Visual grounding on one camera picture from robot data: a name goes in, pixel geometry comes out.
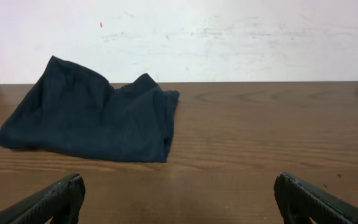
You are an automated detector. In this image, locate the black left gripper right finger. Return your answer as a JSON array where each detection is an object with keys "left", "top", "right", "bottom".
[{"left": 273, "top": 172, "right": 358, "bottom": 224}]

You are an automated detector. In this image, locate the folded navy blue garment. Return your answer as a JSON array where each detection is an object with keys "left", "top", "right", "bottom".
[{"left": 0, "top": 57, "right": 180, "bottom": 162}]

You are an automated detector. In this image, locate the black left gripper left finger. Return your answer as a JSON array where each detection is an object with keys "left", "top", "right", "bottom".
[{"left": 0, "top": 174, "right": 86, "bottom": 224}]

